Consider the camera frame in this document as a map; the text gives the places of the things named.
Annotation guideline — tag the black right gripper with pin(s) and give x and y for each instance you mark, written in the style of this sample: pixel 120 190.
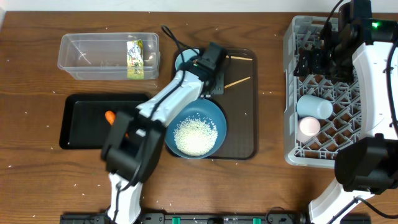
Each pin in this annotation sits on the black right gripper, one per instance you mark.
pixel 315 56

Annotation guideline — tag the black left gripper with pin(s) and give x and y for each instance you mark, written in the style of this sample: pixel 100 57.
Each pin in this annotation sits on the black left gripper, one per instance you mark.
pixel 218 83

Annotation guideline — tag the light blue small bowl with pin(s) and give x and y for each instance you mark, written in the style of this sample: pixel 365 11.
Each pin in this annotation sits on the light blue small bowl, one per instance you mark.
pixel 185 56

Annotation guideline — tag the light blue cup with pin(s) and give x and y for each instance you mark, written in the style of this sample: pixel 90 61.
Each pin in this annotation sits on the light blue cup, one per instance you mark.
pixel 309 105

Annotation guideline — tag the pink cup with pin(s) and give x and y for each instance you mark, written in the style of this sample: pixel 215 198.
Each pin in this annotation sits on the pink cup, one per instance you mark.
pixel 308 127

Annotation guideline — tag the yellow foil snack wrapper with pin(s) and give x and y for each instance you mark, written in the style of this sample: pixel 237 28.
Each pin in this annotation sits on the yellow foil snack wrapper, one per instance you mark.
pixel 135 60

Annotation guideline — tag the orange carrot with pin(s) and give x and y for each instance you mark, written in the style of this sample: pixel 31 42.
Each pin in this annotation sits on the orange carrot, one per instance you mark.
pixel 110 117

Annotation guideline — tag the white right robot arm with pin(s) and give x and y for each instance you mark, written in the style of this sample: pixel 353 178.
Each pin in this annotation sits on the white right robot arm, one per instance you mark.
pixel 368 167

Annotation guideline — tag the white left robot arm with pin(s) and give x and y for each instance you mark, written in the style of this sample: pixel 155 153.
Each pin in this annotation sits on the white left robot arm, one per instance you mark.
pixel 134 143

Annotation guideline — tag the grey dishwasher rack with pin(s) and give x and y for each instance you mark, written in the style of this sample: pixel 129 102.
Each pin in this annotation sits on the grey dishwasher rack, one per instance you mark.
pixel 342 128

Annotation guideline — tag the black waste tray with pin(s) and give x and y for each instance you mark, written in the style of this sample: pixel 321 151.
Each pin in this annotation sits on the black waste tray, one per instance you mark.
pixel 84 125

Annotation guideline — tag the lower wooden chopstick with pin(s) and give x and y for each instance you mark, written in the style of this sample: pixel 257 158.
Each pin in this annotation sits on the lower wooden chopstick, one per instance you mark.
pixel 236 82

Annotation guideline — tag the wooden chopstick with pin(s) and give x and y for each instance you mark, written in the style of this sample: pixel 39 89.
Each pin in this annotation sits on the wooden chopstick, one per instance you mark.
pixel 236 82
pixel 239 58

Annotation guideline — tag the dark blue plate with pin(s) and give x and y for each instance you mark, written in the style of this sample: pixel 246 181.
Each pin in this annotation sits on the dark blue plate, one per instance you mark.
pixel 202 110

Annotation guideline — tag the upper wooden chopstick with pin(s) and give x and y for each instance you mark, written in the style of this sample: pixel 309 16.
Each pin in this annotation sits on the upper wooden chopstick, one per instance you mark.
pixel 239 58

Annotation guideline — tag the brown serving tray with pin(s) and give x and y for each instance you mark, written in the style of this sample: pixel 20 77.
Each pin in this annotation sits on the brown serving tray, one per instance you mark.
pixel 239 104

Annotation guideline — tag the clear plastic bin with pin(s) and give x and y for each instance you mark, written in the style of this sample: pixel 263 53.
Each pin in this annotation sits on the clear plastic bin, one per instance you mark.
pixel 103 56

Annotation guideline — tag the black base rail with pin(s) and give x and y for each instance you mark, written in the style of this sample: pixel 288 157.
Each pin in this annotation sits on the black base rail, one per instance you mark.
pixel 274 216

